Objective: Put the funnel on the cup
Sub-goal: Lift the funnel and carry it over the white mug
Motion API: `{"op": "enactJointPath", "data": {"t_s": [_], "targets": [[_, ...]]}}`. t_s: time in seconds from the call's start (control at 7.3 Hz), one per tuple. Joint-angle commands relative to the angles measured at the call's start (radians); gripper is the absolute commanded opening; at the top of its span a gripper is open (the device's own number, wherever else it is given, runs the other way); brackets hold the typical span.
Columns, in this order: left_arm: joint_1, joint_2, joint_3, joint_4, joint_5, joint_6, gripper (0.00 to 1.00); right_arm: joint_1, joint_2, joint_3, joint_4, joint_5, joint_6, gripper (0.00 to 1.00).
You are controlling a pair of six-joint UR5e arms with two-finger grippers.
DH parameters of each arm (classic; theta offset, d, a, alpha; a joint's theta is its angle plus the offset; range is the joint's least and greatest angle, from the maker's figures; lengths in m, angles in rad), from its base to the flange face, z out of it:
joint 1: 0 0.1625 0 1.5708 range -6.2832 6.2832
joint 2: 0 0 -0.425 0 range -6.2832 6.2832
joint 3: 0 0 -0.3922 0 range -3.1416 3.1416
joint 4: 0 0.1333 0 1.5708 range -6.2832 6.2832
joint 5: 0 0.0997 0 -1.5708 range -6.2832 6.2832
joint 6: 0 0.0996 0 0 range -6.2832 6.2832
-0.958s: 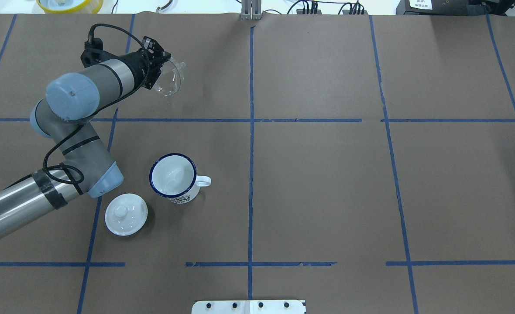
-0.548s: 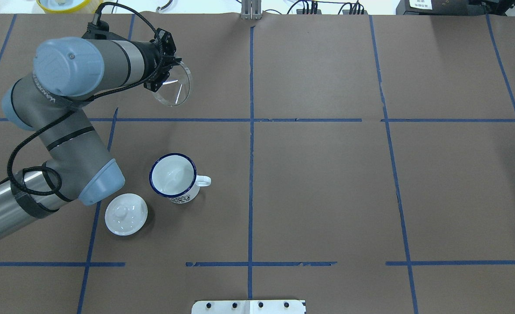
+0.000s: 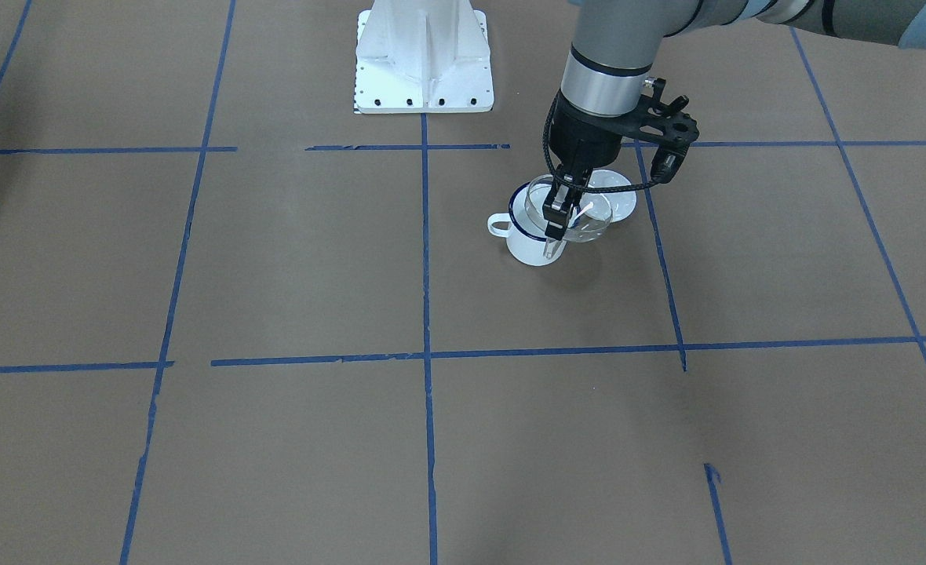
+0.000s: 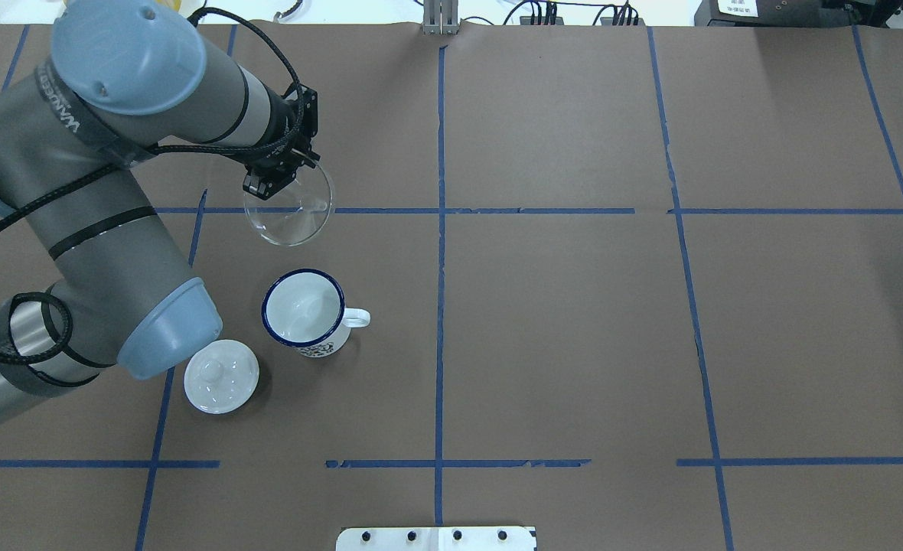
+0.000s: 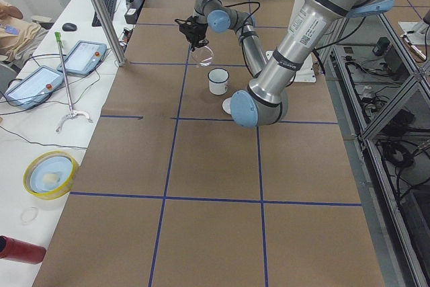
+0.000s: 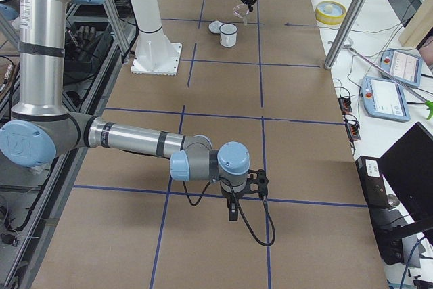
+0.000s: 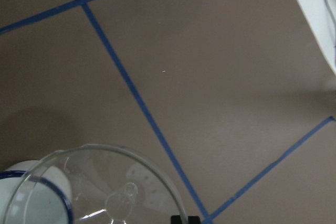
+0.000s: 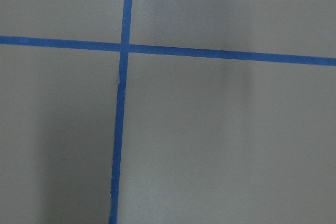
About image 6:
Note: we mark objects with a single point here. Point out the clear plastic funnel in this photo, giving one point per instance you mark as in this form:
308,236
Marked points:
242,11

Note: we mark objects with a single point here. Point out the white enamel mug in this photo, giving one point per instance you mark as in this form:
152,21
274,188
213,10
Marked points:
228,34

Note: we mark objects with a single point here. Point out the white mug lid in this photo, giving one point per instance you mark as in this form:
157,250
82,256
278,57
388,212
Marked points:
214,27

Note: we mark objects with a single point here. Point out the yellow tape roll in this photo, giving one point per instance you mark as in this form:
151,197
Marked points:
330,12

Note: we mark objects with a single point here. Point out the black computer box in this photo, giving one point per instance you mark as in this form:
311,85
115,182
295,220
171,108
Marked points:
384,216

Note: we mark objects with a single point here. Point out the near blue teach pendant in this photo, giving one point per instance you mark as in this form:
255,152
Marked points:
383,98

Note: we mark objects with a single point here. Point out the blue teach pendant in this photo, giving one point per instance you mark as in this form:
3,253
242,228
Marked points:
403,66
383,98

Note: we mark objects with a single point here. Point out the far blue teach pendant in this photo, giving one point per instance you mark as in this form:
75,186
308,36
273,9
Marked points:
403,66

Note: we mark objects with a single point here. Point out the black monitor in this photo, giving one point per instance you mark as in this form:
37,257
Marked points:
407,167

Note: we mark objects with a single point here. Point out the metal reacher grabber tool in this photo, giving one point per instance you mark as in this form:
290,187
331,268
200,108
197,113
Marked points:
425,102

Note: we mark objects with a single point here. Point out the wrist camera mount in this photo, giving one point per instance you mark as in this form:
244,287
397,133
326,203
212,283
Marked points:
257,183

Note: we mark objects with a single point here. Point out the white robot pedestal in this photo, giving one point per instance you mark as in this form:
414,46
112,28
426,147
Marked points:
154,53

